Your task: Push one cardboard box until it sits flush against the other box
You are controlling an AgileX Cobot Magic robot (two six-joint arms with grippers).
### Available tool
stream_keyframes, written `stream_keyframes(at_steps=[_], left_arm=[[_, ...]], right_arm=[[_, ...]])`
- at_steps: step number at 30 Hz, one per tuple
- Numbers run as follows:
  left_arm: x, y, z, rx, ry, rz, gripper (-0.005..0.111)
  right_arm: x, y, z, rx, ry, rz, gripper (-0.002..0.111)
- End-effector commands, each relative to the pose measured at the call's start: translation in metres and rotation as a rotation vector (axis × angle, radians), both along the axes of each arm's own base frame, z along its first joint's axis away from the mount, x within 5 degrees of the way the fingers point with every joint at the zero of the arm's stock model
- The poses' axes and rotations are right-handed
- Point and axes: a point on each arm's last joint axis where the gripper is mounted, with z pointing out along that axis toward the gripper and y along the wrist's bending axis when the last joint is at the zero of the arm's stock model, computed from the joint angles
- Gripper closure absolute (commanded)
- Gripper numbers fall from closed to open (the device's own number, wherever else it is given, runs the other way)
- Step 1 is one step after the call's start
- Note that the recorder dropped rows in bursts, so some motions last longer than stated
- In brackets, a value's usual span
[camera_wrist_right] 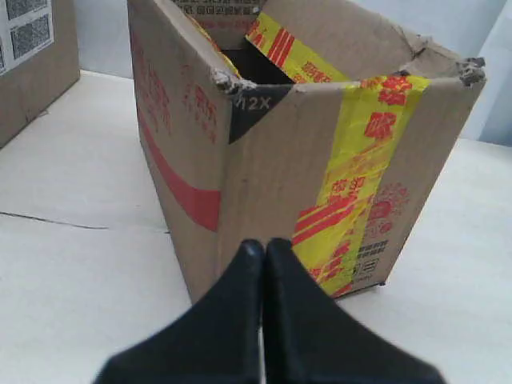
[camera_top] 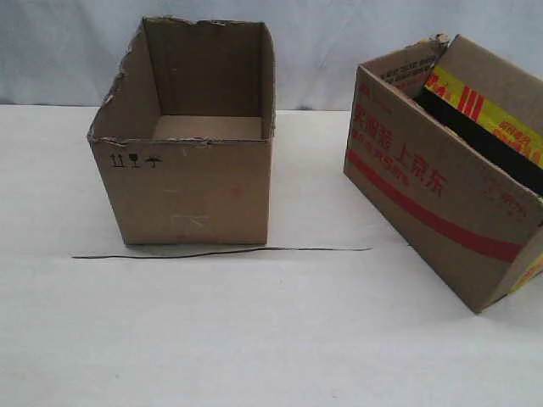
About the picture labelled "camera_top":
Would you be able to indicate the cardboard box with yellow tape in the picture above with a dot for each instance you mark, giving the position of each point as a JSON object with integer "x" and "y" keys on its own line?
{"x": 445, "y": 139}

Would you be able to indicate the open plain cardboard box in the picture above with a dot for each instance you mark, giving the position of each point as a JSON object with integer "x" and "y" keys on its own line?
{"x": 183, "y": 138}

